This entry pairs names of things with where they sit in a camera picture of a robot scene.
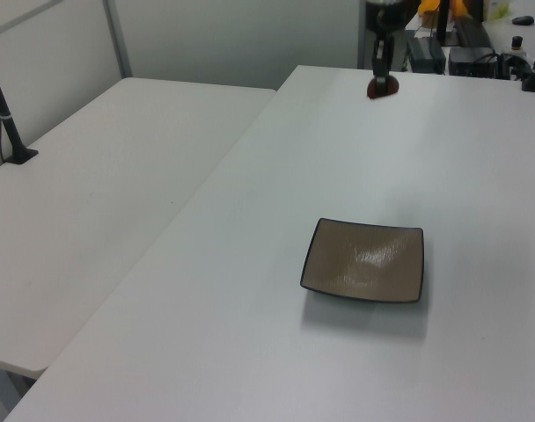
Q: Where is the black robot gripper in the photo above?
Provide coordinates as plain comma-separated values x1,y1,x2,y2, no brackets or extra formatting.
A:
365,0,406,87

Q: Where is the small round brown chestnut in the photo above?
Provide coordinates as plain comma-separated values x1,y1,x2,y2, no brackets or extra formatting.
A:
365,75,401,102

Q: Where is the square tan ceramic plate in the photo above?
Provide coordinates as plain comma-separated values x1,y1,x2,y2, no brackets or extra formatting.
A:
299,217,425,304

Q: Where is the black power adapter box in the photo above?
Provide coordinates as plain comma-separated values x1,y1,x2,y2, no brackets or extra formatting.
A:
406,36,447,72

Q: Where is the black monitor stand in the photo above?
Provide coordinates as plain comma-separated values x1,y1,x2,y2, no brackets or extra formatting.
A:
436,0,458,47

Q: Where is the black electronics box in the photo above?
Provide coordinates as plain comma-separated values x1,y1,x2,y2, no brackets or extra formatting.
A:
448,45,501,76

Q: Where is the orange object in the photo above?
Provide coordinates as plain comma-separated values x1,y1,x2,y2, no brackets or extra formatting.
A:
418,0,470,18

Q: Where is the green and white box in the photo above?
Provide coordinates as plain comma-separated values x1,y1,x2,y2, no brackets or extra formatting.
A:
484,0,514,21

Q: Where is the white side table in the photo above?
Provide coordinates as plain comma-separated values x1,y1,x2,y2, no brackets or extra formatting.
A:
0,76,277,380

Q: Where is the black pole with flat base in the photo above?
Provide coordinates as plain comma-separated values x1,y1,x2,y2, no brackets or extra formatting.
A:
0,43,40,165

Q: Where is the grey metal partition post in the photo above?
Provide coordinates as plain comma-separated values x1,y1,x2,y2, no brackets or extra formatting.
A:
102,0,134,80

